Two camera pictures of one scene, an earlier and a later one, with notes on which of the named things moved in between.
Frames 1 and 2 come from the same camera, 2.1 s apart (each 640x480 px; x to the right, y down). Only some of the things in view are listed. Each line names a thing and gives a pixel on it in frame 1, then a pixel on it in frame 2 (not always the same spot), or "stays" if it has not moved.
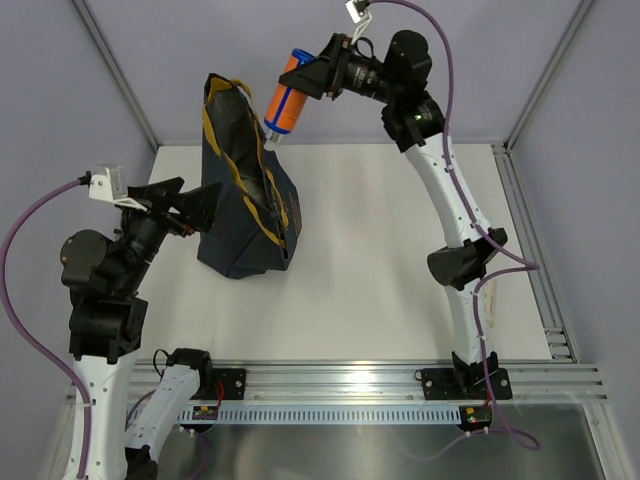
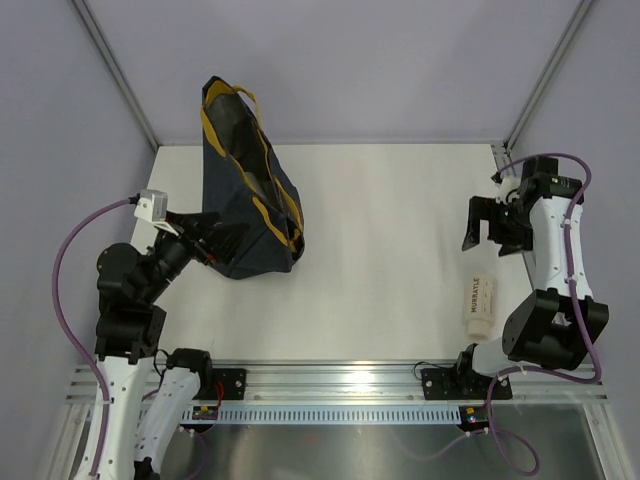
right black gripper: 310,79 to 482,208
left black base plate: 228,384 stays
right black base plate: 451,384 stays
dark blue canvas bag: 259,215 stays
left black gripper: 196,207 to 221,241
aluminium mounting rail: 382,385 stays
